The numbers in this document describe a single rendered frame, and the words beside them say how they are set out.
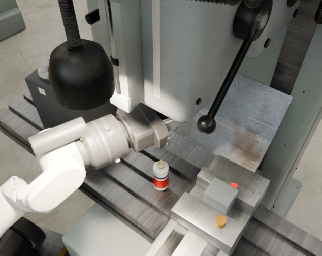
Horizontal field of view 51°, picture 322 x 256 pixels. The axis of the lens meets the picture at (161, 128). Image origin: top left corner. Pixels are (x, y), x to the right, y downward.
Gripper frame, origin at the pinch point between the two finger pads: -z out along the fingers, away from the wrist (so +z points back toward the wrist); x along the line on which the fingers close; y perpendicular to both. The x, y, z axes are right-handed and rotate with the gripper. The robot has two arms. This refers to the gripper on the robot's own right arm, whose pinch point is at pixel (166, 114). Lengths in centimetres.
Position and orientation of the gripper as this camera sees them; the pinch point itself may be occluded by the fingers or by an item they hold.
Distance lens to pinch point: 68.6
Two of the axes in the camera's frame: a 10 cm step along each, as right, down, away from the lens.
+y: -0.1, 6.7, 7.4
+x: -5.2, -6.4, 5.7
